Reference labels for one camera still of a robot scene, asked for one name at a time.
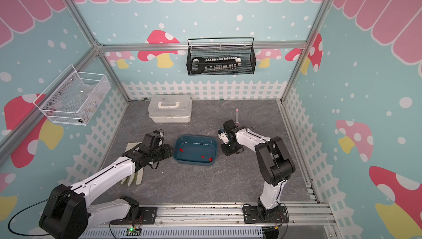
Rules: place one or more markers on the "teal plastic storage box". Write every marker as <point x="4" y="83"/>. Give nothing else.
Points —
<point x="194" y="147"/>

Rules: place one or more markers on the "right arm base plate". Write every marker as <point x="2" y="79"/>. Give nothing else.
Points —
<point x="259" y="215"/>

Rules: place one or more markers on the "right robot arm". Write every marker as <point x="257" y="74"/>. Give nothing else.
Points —
<point x="274" y="160"/>

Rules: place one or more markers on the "green circuit board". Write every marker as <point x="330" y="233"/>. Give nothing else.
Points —
<point x="133" y="232"/>

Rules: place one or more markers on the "socket set on rail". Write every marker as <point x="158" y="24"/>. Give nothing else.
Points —
<point x="200" y="65"/>

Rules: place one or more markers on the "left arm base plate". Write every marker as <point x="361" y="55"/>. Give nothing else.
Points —
<point x="145" y="215"/>

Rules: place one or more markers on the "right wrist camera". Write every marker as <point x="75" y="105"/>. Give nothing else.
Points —
<point x="223" y="135"/>

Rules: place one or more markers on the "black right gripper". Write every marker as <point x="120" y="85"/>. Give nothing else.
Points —
<point x="226" y="152"/>

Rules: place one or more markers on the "white wire wall basket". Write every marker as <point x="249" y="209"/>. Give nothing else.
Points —
<point x="73" y="97"/>

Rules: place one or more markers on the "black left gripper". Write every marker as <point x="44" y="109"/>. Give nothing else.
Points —
<point x="168" y="152"/>

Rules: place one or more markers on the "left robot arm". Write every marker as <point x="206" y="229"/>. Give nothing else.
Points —
<point x="70" y="211"/>

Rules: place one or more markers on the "black wire wall basket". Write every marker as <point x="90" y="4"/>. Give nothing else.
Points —
<point x="223" y="47"/>

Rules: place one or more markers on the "white plastic storage case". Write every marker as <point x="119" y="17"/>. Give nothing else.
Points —
<point x="170" y="108"/>

